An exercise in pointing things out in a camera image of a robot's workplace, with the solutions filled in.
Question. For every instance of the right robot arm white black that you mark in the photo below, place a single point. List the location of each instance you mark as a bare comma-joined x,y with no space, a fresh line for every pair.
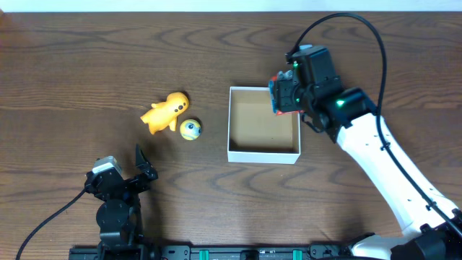
430,223

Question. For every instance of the yellow minion ball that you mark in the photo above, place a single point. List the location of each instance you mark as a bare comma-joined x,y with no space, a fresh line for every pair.
190,129

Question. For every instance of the red toy robot car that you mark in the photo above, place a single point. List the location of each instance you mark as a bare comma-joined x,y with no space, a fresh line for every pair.
283,113

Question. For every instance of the white cardboard box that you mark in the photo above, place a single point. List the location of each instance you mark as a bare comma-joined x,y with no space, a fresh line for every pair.
256,134

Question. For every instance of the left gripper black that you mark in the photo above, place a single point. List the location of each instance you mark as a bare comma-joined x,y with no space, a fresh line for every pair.
127,182

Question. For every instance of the orange duck-like toy figure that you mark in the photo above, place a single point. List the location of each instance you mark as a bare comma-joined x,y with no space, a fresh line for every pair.
165,114

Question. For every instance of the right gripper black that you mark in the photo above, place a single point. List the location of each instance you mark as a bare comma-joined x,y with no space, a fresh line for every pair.
284,91

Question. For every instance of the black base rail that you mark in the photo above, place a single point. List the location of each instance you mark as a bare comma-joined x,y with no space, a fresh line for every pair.
213,253

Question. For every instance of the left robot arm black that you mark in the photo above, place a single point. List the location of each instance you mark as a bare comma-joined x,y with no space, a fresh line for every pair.
119,217

